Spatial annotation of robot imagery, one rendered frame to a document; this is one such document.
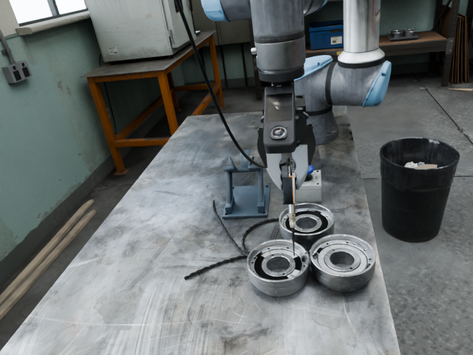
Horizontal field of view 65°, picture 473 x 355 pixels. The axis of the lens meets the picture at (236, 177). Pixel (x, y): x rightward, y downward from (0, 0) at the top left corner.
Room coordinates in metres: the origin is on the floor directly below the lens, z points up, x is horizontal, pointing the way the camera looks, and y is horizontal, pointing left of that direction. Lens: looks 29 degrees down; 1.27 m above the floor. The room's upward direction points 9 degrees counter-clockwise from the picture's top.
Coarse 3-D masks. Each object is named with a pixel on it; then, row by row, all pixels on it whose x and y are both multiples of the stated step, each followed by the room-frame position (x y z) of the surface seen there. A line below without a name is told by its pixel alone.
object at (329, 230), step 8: (296, 208) 0.63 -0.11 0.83; (304, 208) 0.63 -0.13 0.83; (312, 208) 0.63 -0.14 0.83; (320, 208) 0.62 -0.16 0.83; (328, 208) 0.60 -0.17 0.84; (280, 216) 0.60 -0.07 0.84; (288, 216) 0.61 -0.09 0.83; (296, 216) 0.61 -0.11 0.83; (304, 216) 0.61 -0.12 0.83; (312, 216) 0.60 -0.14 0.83; (328, 216) 0.59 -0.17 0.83; (280, 224) 0.58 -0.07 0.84; (296, 224) 0.59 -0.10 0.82; (304, 224) 0.61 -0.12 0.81; (312, 224) 0.60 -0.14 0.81; (320, 224) 0.57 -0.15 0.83; (328, 224) 0.57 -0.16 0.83; (280, 232) 0.58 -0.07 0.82; (288, 232) 0.55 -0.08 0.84; (296, 232) 0.54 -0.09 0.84; (320, 232) 0.54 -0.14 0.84; (328, 232) 0.54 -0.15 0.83; (296, 240) 0.54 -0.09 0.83; (304, 240) 0.54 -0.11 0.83; (312, 240) 0.53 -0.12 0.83; (304, 248) 0.54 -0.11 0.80
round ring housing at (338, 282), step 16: (320, 240) 0.52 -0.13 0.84; (336, 240) 0.52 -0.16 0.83; (352, 240) 0.51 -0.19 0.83; (336, 256) 0.49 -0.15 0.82; (352, 256) 0.48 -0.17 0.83; (368, 256) 0.47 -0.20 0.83; (320, 272) 0.44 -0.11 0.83; (368, 272) 0.43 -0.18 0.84; (336, 288) 0.43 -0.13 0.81; (352, 288) 0.43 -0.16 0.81
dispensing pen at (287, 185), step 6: (288, 162) 0.58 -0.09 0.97; (288, 168) 0.58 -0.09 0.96; (288, 174) 0.57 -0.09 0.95; (282, 180) 0.56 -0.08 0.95; (288, 180) 0.55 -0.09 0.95; (288, 186) 0.55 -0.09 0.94; (288, 192) 0.54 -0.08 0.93; (288, 198) 0.54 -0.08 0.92; (288, 204) 0.54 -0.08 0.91; (294, 204) 0.54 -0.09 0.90; (288, 210) 0.54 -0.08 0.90; (294, 210) 0.54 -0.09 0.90; (294, 216) 0.53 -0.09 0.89; (294, 222) 0.53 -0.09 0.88; (294, 228) 0.52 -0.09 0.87; (294, 234) 0.52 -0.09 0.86; (294, 240) 0.51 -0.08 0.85; (294, 246) 0.51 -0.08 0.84; (294, 252) 0.50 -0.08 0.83
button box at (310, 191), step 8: (312, 176) 0.73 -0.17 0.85; (320, 176) 0.73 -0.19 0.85; (304, 184) 0.70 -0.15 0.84; (312, 184) 0.70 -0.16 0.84; (320, 184) 0.69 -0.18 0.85; (296, 192) 0.70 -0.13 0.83; (304, 192) 0.70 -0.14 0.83; (312, 192) 0.69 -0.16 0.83; (320, 192) 0.69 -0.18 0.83; (296, 200) 0.70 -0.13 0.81; (304, 200) 0.70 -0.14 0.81; (312, 200) 0.69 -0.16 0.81; (320, 200) 0.69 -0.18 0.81
